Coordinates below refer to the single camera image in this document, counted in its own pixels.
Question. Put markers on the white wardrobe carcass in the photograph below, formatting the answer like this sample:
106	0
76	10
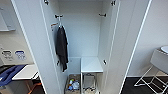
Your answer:
83	36

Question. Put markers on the black door hinge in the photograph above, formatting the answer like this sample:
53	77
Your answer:
58	62
113	2
46	1
104	62

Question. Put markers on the white hanger with black shirt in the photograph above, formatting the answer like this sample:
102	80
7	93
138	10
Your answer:
60	23

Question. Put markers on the wicker basket with white lining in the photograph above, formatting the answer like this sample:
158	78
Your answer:
90	83

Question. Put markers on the wicker basket with toys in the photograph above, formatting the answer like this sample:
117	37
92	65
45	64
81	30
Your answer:
71	81

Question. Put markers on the black wardrobe hook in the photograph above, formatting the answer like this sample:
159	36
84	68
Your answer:
58	16
102	15

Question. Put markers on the orange and white sticker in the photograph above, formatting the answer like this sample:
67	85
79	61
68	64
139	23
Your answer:
53	25

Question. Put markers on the white plastic bottle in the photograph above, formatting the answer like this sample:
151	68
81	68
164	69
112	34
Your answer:
76	85

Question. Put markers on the orange folding stand frame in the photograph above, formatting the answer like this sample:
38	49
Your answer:
36	87

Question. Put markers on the blue and white wall sign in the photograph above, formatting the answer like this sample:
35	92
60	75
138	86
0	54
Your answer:
20	55

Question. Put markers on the pale grey wall sign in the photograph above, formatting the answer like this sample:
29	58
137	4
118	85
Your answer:
7	55

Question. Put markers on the grey wall box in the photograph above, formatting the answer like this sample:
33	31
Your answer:
6	21

